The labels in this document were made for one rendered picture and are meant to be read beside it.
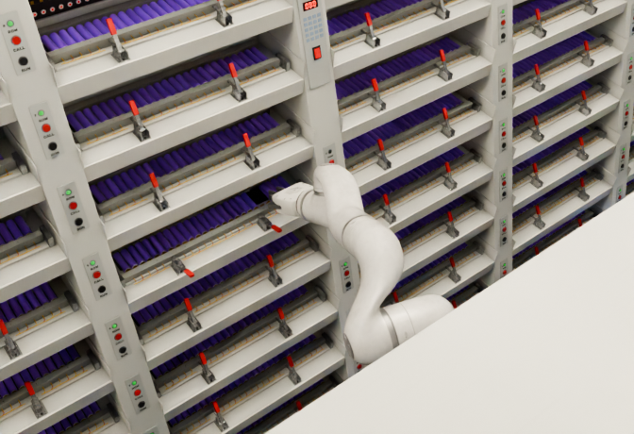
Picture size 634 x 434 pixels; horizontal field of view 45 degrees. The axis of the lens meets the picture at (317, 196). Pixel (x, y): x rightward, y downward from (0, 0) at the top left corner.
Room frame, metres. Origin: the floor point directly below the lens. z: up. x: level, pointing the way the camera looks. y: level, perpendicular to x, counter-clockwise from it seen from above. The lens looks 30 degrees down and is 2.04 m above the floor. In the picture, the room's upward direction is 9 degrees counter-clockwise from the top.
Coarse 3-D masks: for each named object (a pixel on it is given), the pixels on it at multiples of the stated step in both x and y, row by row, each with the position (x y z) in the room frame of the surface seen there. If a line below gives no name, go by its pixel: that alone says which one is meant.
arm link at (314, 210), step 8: (312, 192) 1.62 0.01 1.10; (320, 192) 1.56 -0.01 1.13; (304, 200) 1.61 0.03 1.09; (312, 200) 1.58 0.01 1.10; (320, 200) 1.56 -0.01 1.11; (304, 208) 1.60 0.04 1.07; (312, 208) 1.57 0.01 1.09; (320, 208) 1.55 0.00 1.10; (304, 216) 1.60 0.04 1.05; (312, 216) 1.56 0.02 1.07; (320, 216) 1.54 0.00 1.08; (320, 224) 1.55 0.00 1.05
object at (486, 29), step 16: (496, 0) 2.22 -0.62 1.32; (496, 16) 2.22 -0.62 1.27; (480, 32) 2.25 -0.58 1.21; (496, 32) 2.22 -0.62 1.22; (496, 48) 2.22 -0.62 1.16; (496, 64) 2.22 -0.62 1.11; (480, 80) 2.25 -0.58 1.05; (496, 80) 2.22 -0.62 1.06; (496, 96) 2.22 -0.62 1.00; (496, 112) 2.22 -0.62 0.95; (496, 128) 2.22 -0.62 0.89; (480, 144) 2.26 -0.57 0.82; (496, 144) 2.22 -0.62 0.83; (496, 160) 2.22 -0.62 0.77; (496, 176) 2.22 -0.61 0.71; (480, 192) 2.26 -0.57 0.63; (496, 192) 2.22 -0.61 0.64; (496, 224) 2.22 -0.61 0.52; (496, 240) 2.22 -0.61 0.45; (496, 272) 2.21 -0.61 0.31
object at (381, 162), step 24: (456, 96) 2.32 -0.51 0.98; (480, 96) 2.25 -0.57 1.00; (408, 120) 2.17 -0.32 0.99; (432, 120) 2.17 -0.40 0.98; (456, 120) 2.20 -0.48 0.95; (480, 120) 2.20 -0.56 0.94; (360, 144) 2.06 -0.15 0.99; (384, 144) 2.05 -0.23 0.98; (408, 144) 2.07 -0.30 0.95; (432, 144) 2.08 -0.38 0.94; (456, 144) 2.13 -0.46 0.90; (360, 168) 1.97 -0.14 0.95; (384, 168) 1.98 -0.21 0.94; (408, 168) 2.02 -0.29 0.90; (360, 192) 1.92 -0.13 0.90
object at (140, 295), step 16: (288, 176) 1.94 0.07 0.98; (304, 176) 1.89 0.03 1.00; (176, 224) 1.77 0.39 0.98; (288, 224) 1.77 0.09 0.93; (304, 224) 1.81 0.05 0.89; (240, 240) 1.71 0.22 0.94; (256, 240) 1.71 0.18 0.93; (272, 240) 1.75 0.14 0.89; (192, 256) 1.66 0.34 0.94; (208, 256) 1.65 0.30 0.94; (224, 256) 1.66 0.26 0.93; (240, 256) 1.69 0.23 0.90; (160, 272) 1.60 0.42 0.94; (192, 272) 1.61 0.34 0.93; (208, 272) 1.64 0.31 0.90; (128, 288) 1.56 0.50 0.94; (144, 288) 1.56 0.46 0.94; (160, 288) 1.56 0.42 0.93; (176, 288) 1.59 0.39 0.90; (128, 304) 1.51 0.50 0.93; (144, 304) 1.54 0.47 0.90
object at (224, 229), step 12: (252, 216) 1.76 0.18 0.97; (216, 228) 1.72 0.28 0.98; (228, 228) 1.72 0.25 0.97; (192, 240) 1.68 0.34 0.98; (204, 240) 1.68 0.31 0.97; (168, 252) 1.64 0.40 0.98; (180, 252) 1.65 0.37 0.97; (144, 264) 1.60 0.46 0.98; (156, 264) 1.61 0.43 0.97; (132, 276) 1.57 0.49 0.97
